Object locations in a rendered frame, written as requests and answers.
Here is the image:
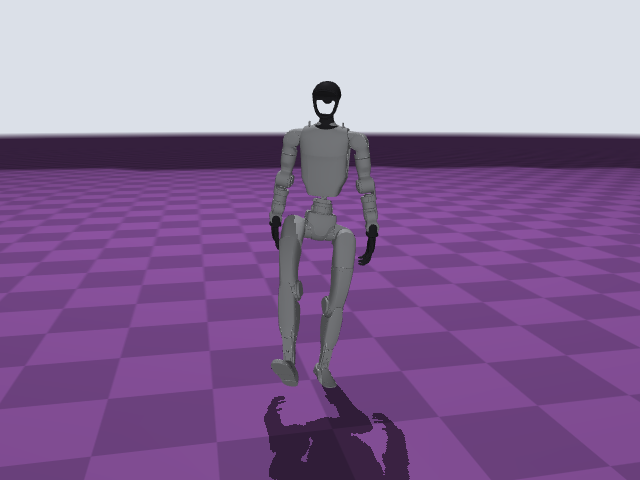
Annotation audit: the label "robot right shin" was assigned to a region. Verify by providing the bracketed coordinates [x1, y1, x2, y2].
[278, 282, 300, 366]

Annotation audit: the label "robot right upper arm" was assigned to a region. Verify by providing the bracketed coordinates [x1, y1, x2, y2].
[276, 128, 303, 188]

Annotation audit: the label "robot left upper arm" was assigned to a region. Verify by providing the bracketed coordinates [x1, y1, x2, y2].
[348, 131, 374, 194]

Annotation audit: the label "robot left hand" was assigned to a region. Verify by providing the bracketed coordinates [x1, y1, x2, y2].
[358, 224, 378, 265]

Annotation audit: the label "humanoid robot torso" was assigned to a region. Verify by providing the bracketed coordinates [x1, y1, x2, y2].
[300, 121, 351, 241]

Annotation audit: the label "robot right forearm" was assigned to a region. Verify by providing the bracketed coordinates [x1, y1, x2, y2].
[269, 172, 289, 223]

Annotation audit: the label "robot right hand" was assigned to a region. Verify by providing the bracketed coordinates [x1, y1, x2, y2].
[269, 216, 281, 250]

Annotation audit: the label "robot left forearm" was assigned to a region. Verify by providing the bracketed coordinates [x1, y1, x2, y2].
[360, 177, 379, 232]

